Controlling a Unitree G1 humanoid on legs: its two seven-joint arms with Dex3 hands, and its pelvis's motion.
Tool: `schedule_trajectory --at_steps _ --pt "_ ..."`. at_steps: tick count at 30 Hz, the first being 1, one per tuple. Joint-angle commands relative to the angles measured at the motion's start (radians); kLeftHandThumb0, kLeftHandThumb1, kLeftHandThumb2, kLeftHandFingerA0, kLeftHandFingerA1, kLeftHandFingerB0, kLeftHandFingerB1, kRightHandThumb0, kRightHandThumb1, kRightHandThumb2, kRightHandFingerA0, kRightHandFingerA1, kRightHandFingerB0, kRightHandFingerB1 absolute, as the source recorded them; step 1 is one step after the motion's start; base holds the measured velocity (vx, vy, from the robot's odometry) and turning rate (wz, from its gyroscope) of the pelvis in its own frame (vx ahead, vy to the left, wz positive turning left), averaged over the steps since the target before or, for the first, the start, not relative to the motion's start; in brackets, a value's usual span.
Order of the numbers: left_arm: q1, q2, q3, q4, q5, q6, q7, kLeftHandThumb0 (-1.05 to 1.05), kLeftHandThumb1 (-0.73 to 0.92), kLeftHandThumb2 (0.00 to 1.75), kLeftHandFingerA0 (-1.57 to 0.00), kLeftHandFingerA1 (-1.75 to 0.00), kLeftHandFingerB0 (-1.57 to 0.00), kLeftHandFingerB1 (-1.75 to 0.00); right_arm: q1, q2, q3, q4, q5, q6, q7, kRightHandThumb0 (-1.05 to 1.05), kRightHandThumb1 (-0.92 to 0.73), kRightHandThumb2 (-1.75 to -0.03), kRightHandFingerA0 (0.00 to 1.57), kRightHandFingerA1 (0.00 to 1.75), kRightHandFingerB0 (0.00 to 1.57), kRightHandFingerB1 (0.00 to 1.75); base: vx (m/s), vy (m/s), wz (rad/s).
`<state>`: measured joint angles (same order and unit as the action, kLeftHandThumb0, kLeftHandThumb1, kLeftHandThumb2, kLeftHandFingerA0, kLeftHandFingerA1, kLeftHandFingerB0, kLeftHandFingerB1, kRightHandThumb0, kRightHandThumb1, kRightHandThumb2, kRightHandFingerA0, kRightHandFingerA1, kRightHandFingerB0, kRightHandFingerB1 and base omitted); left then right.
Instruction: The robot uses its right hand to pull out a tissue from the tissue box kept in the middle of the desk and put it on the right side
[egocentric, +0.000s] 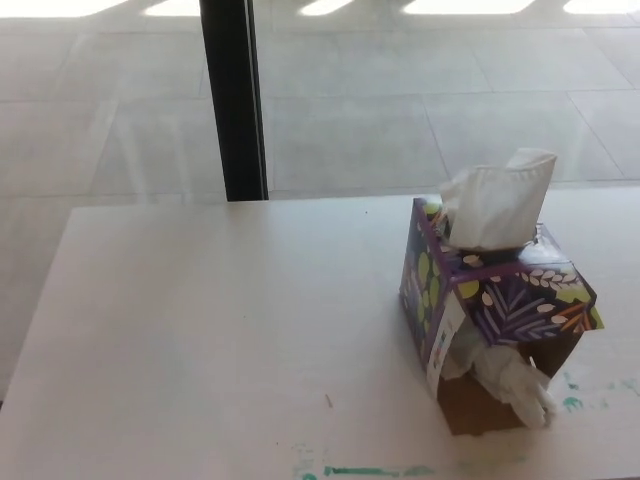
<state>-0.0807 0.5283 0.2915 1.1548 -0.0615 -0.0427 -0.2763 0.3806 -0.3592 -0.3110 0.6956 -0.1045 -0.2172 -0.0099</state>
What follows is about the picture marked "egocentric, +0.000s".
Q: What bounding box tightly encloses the white tissue sheet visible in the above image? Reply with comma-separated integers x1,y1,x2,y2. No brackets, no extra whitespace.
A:
438,147,559,251

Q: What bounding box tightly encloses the purple floral tissue box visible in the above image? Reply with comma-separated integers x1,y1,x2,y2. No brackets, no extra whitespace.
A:
398,196,605,436

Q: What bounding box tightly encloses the crumpled white tissue bundle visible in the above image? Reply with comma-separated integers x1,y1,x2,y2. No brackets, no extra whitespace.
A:
446,339,559,430

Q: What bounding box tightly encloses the black window frame post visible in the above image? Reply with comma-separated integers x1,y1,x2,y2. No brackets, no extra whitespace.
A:
198,0,270,203

